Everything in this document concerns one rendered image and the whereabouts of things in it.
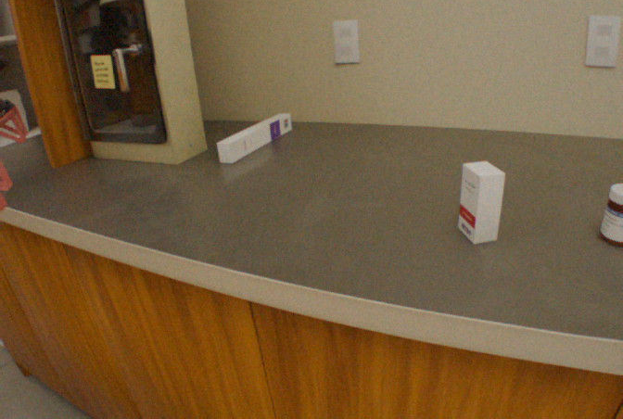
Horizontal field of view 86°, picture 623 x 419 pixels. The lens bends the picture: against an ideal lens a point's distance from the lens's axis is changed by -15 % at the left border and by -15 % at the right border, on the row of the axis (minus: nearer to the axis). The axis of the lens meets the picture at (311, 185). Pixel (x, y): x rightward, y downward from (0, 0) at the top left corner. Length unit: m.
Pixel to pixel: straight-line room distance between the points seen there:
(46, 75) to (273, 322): 0.86
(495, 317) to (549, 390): 0.14
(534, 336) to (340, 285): 0.20
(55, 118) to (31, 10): 0.27
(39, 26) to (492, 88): 1.15
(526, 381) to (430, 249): 0.18
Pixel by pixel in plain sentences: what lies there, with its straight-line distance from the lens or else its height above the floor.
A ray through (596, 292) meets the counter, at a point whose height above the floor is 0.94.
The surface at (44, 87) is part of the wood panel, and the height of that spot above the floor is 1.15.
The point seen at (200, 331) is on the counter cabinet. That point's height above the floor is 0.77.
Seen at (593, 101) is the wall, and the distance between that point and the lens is 1.07.
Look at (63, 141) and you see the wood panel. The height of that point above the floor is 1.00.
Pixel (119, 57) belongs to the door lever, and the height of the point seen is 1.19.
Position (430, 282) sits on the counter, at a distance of 0.43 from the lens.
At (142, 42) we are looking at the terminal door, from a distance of 0.87.
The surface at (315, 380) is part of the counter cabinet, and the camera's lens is 0.58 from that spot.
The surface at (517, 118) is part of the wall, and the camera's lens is 1.05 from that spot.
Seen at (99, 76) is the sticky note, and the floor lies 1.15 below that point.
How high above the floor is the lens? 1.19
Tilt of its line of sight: 22 degrees down
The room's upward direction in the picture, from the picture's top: 5 degrees counter-clockwise
